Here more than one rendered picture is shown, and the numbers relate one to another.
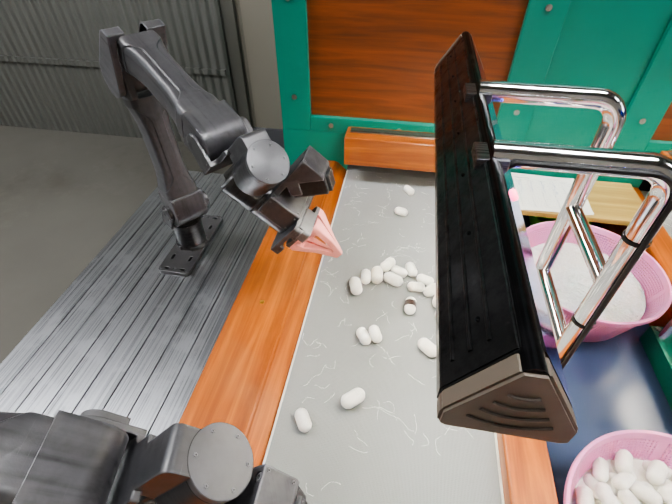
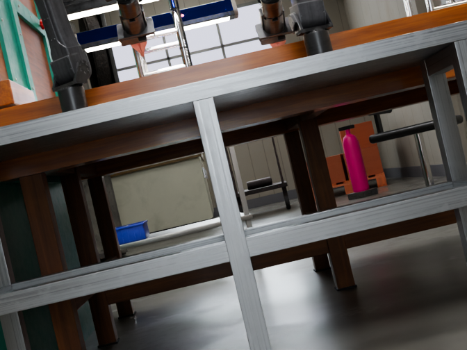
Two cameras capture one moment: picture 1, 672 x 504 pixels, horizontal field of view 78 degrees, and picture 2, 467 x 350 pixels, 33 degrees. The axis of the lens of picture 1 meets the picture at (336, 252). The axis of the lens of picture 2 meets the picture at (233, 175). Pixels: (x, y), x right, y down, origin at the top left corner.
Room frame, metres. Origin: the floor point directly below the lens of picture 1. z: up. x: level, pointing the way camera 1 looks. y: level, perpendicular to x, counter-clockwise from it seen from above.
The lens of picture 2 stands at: (0.76, 2.25, 0.45)
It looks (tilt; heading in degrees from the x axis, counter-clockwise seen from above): 0 degrees down; 259
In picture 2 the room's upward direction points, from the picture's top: 13 degrees counter-clockwise
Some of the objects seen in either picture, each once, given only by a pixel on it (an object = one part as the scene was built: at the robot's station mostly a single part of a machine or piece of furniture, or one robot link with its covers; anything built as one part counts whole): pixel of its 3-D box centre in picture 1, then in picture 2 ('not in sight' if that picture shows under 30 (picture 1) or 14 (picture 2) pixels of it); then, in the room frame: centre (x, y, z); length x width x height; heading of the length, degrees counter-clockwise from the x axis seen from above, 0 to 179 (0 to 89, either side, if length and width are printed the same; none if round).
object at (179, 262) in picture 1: (189, 231); (74, 103); (0.71, 0.33, 0.71); 0.20 x 0.07 x 0.08; 170
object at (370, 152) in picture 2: not in sight; (344, 159); (-2.31, -6.50, 0.37); 1.31 x 1.01 x 0.74; 80
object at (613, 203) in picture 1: (561, 197); not in sight; (0.75, -0.50, 0.77); 0.33 x 0.15 x 0.01; 80
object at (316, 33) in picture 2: not in sight; (318, 47); (0.12, 0.43, 0.71); 0.20 x 0.07 x 0.08; 170
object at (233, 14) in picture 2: not in sight; (156, 25); (0.32, -0.71, 1.08); 0.62 x 0.08 x 0.07; 170
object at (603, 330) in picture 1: (577, 283); not in sight; (0.54, -0.46, 0.72); 0.27 x 0.27 x 0.10
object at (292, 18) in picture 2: not in sight; (310, 22); (0.12, 0.42, 0.77); 0.09 x 0.06 x 0.06; 1
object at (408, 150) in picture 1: (409, 150); (14, 98); (0.86, -0.17, 0.83); 0.30 x 0.06 x 0.07; 80
